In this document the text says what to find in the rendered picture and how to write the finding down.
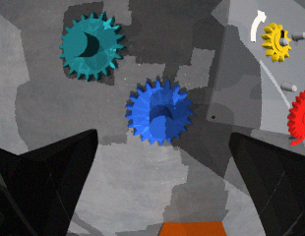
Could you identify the red gear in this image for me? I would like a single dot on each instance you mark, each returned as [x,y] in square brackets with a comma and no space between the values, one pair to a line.
[296,122]

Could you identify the white curved arrow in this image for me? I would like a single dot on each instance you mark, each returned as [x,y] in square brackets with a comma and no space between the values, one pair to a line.
[254,26]

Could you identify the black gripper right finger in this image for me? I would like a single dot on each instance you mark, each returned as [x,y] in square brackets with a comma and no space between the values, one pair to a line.
[275,178]

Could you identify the yellow gear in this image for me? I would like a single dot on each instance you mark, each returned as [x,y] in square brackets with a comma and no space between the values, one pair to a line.
[274,33]

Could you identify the blue gear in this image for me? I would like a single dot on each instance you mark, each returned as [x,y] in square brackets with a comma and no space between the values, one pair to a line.
[159,113]

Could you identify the grey flat board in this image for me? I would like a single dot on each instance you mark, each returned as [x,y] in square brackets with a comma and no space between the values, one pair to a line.
[249,89]

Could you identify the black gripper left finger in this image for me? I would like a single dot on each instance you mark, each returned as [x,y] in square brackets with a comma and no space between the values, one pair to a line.
[44,184]

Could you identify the teal gear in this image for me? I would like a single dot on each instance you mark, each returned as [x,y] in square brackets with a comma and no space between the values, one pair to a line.
[91,46]

